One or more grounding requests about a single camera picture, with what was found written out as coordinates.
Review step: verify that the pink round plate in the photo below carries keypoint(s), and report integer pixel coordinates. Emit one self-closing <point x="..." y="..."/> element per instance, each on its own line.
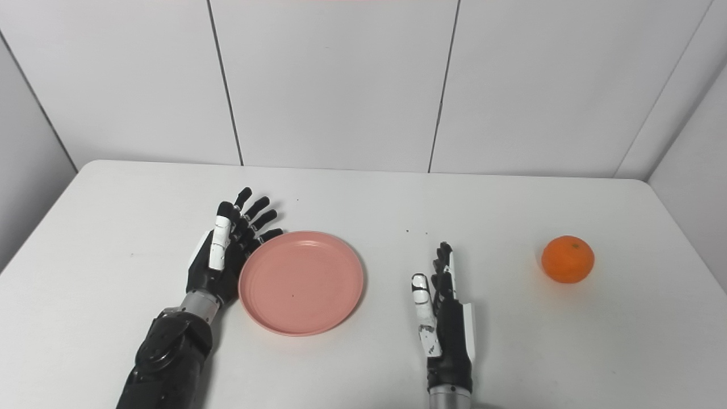
<point x="301" y="283"/>

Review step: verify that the orange fruit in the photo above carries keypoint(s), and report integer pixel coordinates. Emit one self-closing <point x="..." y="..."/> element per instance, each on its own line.
<point x="568" y="259"/>

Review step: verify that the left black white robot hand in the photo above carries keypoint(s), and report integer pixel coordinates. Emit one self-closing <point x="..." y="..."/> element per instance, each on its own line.
<point x="213" y="267"/>

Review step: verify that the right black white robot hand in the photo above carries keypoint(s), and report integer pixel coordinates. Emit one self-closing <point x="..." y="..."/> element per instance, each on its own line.
<point x="448" y="335"/>

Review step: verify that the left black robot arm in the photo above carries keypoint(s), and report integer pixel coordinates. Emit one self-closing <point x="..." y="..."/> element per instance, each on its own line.
<point x="167" y="358"/>

